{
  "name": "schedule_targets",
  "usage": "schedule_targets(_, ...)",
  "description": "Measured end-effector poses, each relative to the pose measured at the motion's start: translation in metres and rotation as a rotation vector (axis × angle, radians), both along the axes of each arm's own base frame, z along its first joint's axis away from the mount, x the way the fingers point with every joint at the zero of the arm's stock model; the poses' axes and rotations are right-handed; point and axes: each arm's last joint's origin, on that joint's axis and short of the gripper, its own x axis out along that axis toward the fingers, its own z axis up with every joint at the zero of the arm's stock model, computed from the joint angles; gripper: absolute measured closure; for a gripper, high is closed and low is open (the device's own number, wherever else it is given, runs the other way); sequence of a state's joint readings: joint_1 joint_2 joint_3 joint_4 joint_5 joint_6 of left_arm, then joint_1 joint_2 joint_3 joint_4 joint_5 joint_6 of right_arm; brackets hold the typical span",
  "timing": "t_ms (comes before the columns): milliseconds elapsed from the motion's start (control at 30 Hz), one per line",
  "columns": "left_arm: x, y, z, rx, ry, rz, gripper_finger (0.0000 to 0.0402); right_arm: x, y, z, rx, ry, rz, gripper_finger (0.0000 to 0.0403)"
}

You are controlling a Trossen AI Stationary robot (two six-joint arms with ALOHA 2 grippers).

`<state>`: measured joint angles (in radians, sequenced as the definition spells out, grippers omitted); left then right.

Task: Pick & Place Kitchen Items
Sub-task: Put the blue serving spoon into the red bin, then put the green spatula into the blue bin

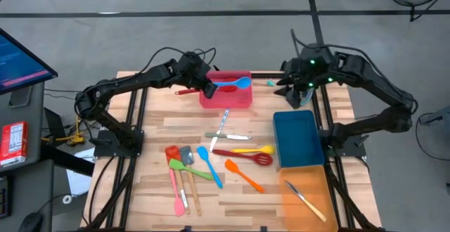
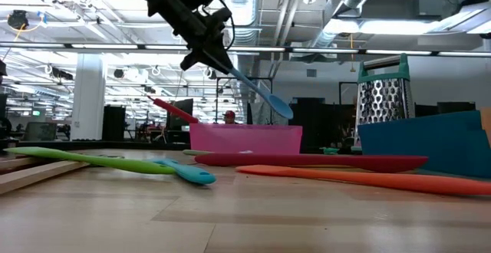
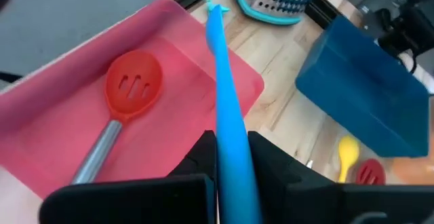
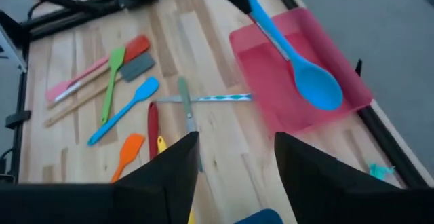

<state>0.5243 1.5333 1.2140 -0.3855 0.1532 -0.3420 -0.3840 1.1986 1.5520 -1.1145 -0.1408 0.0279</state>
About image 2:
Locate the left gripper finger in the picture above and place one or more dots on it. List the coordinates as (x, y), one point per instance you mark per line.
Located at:
(192, 61)
(218, 59)

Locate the red slotted spoon metal shaft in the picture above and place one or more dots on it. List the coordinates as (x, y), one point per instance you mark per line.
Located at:
(172, 109)

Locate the large blue silicone spoon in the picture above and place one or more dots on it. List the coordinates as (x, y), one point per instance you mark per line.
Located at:
(278, 105)

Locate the blue silicone spatula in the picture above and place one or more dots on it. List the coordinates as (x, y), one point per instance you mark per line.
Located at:
(192, 174)

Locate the green silicone spatula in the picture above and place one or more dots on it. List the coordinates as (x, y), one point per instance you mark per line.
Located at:
(115, 164)

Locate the orange silicone spatula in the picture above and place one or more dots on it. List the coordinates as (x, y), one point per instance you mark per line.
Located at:
(383, 182)

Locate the black room monitor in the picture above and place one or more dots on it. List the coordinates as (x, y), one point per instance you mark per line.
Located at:
(186, 105)

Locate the person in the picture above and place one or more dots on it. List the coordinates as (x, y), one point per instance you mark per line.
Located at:
(229, 115)

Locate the pink translucent plastic bin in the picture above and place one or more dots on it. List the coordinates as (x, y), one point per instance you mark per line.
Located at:
(245, 140)

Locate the black cabinet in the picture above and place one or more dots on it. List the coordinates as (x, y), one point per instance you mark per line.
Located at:
(114, 124)

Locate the white building column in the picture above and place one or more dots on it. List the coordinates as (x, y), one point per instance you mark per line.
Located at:
(88, 99)

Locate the black partition screen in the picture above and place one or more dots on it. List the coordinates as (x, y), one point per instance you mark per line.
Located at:
(314, 126)

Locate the teal and steel box grater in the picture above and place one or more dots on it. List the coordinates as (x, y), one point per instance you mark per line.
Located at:
(383, 99)

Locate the small teal utensil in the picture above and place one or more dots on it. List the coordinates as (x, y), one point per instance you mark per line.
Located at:
(330, 151)

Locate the low black partition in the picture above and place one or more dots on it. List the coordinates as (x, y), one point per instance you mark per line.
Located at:
(456, 107)

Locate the office chair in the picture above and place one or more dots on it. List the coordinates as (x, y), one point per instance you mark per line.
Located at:
(40, 130)

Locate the blue plastic bin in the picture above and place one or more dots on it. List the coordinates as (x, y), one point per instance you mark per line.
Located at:
(422, 145)

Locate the orange plastic bin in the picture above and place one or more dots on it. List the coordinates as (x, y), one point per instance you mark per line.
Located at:
(486, 126)

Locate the wall air vent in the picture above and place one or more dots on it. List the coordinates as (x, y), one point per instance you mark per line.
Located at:
(311, 73)

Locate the black aluminium table frame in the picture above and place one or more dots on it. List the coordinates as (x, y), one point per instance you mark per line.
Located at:
(115, 145)

